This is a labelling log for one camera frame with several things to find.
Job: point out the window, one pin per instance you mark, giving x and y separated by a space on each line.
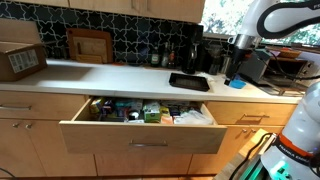
223 15

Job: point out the orange packet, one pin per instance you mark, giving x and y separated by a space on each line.
166 119

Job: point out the blue bowl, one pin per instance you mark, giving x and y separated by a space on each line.
238 84

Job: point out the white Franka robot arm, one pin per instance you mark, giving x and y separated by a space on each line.
300 123

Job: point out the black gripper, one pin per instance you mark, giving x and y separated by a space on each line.
239 58

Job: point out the yellow packet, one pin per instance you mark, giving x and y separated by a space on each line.
96 106

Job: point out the round metal cabinet knob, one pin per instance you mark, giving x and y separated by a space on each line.
28 126
15 125
253 130
244 130

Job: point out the wooden cabinet door pair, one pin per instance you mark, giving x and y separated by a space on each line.
33 150

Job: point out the green glass bottle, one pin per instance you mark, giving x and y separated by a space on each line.
155 59

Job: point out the purple packet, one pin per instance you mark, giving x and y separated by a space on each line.
108 107

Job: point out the green tea box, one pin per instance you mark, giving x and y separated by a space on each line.
152 115

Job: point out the clear plastic bag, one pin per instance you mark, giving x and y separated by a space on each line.
192 117

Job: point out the white and teal box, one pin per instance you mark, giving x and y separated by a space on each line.
128 105

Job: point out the dark grinder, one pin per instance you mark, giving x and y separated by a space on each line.
214 61

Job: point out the wooden cabinet door under drawer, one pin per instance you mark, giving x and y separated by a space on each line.
213 153

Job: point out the wooden cutting board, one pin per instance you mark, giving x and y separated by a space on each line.
90 45

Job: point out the silver toaster oven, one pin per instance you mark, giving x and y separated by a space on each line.
283 70

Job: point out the black rectangular tray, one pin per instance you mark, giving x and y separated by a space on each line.
189 81

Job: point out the black coffee machine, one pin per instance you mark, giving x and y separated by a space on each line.
191 50

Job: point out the dark bottle with red label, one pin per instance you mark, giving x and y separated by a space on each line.
172 60

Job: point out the black round container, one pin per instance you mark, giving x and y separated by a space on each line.
133 115

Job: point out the wooden wall cabinets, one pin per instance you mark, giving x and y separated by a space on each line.
133 6

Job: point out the open wooden drawer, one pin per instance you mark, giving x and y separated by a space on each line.
140 135

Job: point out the orange tray on oven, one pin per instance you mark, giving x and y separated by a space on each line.
288 53

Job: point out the brown cardboard box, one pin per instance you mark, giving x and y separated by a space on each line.
20 61

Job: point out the clear glass bottle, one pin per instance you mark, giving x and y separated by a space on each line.
165 58

